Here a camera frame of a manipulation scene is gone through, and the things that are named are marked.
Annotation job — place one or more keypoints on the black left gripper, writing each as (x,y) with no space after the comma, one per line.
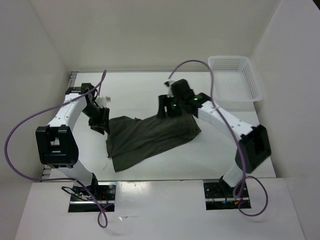
(103,123)

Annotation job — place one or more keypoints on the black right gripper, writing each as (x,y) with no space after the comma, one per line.
(164,101)

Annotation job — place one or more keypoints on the olive green shorts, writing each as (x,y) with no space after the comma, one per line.
(132,140)

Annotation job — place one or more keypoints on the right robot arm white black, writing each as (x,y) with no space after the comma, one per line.
(252,141)

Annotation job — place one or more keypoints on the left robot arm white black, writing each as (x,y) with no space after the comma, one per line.
(56,144)

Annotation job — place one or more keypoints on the white perforated plastic basket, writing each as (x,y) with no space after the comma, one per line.
(235,80)

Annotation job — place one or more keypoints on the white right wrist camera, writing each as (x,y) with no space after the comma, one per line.
(168,84)

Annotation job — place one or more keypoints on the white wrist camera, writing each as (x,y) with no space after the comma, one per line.
(168,84)
(102,101)

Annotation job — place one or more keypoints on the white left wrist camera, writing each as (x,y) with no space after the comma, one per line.
(102,101)

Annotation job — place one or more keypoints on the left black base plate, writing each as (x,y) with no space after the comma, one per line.
(82,202)

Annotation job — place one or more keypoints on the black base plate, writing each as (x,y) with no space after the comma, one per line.
(82,202)
(217,198)

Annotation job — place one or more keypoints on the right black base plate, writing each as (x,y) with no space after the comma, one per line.
(217,198)

